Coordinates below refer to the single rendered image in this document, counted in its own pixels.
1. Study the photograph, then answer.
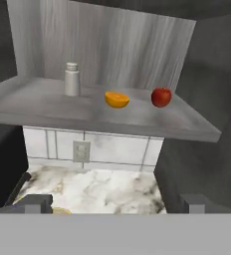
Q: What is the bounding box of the yellow bowl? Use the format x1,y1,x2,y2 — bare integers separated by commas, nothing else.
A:
52,206,73,215

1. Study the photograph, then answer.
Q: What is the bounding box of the orange half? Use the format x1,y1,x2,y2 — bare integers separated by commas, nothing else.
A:
104,91,130,110

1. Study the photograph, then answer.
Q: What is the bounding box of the grey wooden cabinet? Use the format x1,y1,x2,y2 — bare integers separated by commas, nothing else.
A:
0,0,223,143

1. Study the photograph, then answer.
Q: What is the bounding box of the red apple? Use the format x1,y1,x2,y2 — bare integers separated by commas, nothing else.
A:
150,87,173,109

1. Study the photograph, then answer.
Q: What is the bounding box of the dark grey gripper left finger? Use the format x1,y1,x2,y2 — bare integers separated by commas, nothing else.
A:
0,193,54,215

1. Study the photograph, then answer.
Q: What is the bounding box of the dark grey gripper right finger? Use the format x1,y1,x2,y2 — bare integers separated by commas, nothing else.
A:
179,193,231,215

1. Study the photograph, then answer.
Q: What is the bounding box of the black bar handle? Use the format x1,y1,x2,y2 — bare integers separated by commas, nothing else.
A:
3,171,33,207

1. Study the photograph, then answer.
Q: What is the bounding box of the grey wall socket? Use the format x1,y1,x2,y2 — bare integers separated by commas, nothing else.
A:
72,140,92,163

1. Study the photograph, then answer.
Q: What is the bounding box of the white shaker with grey cap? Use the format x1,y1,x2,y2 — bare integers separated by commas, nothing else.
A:
64,62,82,98

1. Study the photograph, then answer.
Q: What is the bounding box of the dark grey cabinet door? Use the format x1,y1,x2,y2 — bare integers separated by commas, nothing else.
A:
0,0,30,213
152,12,231,215

